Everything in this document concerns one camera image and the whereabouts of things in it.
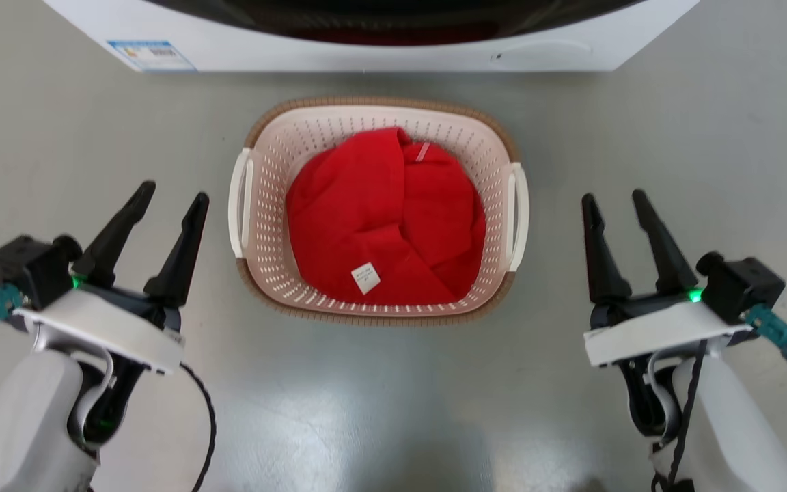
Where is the dark round washer door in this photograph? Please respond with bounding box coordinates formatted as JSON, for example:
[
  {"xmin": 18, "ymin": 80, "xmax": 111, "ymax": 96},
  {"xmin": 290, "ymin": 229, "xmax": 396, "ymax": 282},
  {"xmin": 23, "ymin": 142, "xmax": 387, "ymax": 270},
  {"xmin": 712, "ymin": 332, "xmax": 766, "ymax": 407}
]
[{"xmin": 144, "ymin": 0, "xmax": 647, "ymax": 47}]

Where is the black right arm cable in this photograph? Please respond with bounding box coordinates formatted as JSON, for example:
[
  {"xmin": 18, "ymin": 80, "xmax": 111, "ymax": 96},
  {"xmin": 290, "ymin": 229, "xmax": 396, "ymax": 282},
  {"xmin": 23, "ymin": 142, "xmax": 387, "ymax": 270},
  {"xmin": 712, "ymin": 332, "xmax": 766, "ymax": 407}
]
[{"xmin": 652, "ymin": 340, "xmax": 708, "ymax": 492}]

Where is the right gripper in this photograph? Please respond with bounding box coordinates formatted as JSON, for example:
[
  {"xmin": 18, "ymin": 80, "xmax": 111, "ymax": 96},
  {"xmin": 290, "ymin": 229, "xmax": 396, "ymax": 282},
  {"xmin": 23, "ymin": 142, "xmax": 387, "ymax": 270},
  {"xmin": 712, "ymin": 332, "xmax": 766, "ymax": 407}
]
[{"xmin": 581, "ymin": 189, "xmax": 754, "ymax": 438}]

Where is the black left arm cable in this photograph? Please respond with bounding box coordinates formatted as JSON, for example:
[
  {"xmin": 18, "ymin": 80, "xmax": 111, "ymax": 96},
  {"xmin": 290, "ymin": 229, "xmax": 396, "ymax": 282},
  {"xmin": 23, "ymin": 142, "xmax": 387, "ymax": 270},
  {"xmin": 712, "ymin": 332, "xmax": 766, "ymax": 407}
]
[{"xmin": 178, "ymin": 362, "xmax": 218, "ymax": 492}]

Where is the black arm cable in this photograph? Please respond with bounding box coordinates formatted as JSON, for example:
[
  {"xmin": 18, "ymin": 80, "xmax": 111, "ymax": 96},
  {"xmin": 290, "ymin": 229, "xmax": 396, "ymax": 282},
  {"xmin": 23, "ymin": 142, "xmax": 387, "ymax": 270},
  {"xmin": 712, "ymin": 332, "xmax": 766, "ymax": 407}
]
[
  {"xmin": 652, "ymin": 340, "xmax": 708, "ymax": 492},
  {"xmin": 178, "ymin": 362, "xmax": 218, "ymax": 492}
]

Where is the blue energy label sticker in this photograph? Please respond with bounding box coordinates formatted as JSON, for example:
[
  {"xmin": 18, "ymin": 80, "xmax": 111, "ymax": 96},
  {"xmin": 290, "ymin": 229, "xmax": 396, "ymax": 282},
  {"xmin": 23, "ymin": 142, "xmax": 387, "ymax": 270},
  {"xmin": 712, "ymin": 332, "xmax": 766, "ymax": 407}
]
[{"xmin": 107, "ymin": 40, "xmax": 197, "ymax": 72}]

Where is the teal right camera connector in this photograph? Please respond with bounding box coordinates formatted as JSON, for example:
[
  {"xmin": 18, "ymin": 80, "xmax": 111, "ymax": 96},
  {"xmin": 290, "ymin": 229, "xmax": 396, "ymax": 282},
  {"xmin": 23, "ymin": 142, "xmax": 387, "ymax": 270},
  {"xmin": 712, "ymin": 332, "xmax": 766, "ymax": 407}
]
[{"xmin": 745, "ymin": 304, "xmax": 787, "ymax": 364}]

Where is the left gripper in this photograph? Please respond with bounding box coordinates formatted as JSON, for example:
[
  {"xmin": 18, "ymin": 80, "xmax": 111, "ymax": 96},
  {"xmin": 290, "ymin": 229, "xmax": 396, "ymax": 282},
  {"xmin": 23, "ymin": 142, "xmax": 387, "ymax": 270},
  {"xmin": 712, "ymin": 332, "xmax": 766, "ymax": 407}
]
[{"xmin": 14, "ymin": 180, "xmax": 210, "ymax": 446}]

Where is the red garment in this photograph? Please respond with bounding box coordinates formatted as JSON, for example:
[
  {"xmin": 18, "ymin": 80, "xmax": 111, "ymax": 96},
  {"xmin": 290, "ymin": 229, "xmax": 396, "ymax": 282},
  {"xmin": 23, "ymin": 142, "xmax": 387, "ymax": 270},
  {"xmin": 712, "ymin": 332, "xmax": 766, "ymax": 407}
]
[{"xmin": 286, "ymin": 126, "xmax": 487, "ymax": 306}]

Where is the white front-load washing machine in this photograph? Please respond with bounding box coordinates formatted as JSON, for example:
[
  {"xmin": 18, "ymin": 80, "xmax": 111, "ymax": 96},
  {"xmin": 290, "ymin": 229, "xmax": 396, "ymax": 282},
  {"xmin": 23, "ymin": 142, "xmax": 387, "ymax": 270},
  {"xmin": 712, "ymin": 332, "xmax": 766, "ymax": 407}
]
[{"xmin": 44, "ymin": 0, "xmax": 700, "ymax": 73}]

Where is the beige perforated laundry basket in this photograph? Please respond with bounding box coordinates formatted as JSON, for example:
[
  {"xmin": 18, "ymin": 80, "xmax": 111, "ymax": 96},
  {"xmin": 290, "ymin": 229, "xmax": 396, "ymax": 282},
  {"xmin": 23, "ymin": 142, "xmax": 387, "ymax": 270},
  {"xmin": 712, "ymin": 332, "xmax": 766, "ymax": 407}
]
[{"xmin": 227, "ymin": 96, "xmax": 530, "ymax": 327}]

